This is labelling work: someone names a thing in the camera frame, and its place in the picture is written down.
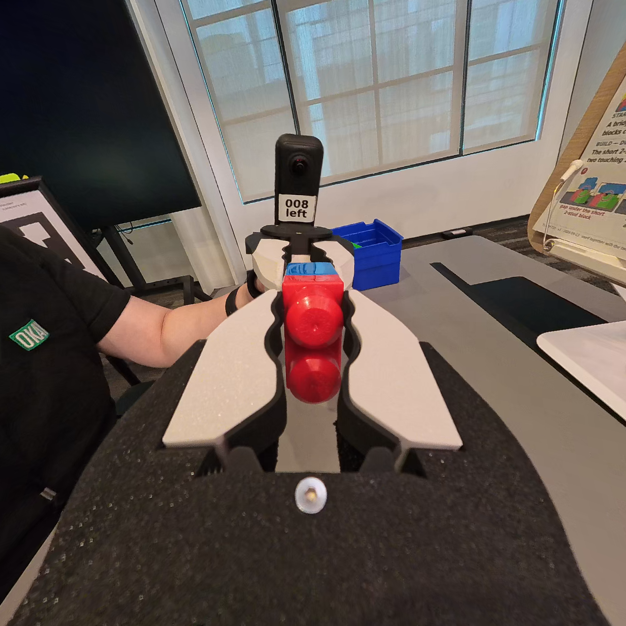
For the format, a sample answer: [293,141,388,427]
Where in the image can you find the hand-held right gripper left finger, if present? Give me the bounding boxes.
[161,289,288,469]

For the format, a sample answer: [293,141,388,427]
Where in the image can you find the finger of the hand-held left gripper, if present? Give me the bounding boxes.
[320,240,356,290]
[250,239,290,294]

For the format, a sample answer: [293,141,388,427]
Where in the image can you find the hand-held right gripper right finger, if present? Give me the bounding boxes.
[337,290,464,469]

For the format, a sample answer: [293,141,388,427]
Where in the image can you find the blue one-stud block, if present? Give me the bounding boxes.
[285,261,341,280]

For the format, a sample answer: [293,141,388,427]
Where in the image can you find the blue plastic bin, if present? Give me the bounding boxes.
[330,218,404,290]

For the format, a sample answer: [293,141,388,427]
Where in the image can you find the red one-stud block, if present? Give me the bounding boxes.
[281,275,344,404]

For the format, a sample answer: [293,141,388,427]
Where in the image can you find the person's left forearm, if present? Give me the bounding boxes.
[98,293,228,368]

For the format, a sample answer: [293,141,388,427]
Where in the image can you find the grey desk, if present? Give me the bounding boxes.
[342,235,626,626]

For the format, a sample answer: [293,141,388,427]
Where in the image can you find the black desk plate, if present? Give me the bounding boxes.
[430,262,609,343]

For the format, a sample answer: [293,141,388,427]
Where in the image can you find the person's left hand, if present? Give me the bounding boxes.
[239,286,268,315]

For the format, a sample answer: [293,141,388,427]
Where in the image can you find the large window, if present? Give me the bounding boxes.
[178,0,568,203]

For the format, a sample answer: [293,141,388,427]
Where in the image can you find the black monitor stand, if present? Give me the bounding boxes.
[88,222,212,304]

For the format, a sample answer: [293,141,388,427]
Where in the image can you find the person in black shirt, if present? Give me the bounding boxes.
[0,226,132,495]

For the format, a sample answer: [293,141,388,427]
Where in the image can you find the white board stand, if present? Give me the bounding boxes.
[536,320,626,421]

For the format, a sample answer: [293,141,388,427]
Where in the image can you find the framed marker sign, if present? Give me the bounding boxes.
[0,176,109,282]

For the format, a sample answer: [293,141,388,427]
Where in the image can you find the black monitor screen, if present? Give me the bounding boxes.
[0,0,202,233]

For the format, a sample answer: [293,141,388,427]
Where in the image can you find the person's black trousers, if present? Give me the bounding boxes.
[0,484,64,592]

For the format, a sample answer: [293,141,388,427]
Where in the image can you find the wooden display board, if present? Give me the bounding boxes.
[527,49,626,255]

